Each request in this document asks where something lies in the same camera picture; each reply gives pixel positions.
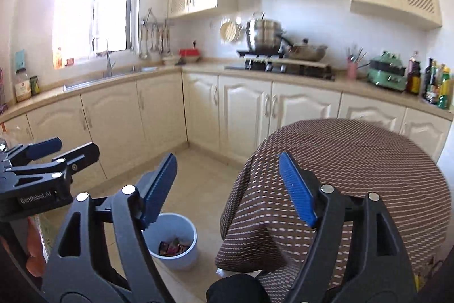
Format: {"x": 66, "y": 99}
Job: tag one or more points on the stainless steel steamer pot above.
{"x": 263, "y": 35}

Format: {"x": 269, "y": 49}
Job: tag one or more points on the clear jar on counter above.
{"x": 22, "y": 85}

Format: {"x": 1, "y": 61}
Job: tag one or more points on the steel kitchen sink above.
{"x": 132, "y": 71}

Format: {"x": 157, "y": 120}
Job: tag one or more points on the person's left hand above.
{"x": 26, "y": 231}

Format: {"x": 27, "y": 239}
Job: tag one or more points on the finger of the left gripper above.
{"x": 76, "y": 160}
{"x": 24, "y": 154}

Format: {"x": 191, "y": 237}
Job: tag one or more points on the dark soy sauce bottle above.
{"x": 413, "y": 75}

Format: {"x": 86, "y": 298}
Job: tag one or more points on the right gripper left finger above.
{"x": 154, "y": 187}

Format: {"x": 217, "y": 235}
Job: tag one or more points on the round cream steamer rack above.
{"x": 230, "y": 32}

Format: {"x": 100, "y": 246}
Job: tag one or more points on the pink utensil holder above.
{"x": 354, "y": 57}

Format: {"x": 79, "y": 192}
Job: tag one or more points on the wok with black handle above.
{"x": 303, "y": 51}

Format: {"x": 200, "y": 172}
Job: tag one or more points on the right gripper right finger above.
{"x": 302, "y": 186}

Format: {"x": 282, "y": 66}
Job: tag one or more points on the grey round trash bin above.
{"x": 167, "y": 227}

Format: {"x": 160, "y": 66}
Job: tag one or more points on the chrome kitchen faucet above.
{"x": 100, "y": 49}

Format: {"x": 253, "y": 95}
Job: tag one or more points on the red bowl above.
{"x": 189, "y": 55}

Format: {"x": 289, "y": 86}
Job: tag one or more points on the dark snack wrapper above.
{"x": 173, "y": 248}

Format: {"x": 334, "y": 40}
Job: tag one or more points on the green electric cooker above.
{"x": 387, "y": 71}

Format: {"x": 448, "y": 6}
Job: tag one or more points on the hanging utensil rack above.
{"x": 154, "y": 42}

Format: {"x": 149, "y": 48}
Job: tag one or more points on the black gas stove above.
{"x": 281, "y": 64}

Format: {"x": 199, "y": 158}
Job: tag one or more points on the dark glass bottle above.
{"x": 427, "y": 78}

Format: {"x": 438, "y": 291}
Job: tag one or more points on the brown polka dot tablecloth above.
{"x": 383, "y": 206}

